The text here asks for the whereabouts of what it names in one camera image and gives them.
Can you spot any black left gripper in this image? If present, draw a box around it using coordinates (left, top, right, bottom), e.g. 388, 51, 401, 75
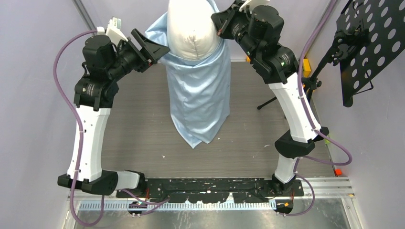
108, 29, 171, 81

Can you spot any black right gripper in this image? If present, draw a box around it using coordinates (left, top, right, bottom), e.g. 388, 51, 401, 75
210, 0, 259, 61

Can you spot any white pillow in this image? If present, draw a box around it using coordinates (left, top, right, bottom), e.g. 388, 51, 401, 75
167, 0, 220, 61

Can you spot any light blue pillowcase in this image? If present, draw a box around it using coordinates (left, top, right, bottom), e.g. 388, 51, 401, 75
146, 11, 231, 148

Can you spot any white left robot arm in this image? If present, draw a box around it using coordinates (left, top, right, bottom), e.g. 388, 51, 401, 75
57, 17, 170, 198

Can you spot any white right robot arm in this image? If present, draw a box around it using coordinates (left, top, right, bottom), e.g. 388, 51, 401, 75
211, 0, 329, 196

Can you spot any black tripod stand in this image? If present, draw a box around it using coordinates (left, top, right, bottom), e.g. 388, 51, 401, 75
256, 28, 369, 111

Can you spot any black perforated stand plate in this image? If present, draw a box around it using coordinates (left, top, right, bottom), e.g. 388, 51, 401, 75
336, 0, 405, 107

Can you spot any small orange block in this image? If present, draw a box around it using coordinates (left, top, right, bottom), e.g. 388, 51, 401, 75
334, 169, 342, 177

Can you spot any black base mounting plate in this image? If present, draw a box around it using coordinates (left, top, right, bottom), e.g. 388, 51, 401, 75
132, 178, 304, 204

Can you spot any yellow block on rail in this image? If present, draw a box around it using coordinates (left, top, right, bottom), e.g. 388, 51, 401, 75
302, 58, 312, 78

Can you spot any slotted cable duct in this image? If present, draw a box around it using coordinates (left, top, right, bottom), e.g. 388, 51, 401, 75
77, 201, 279, 212

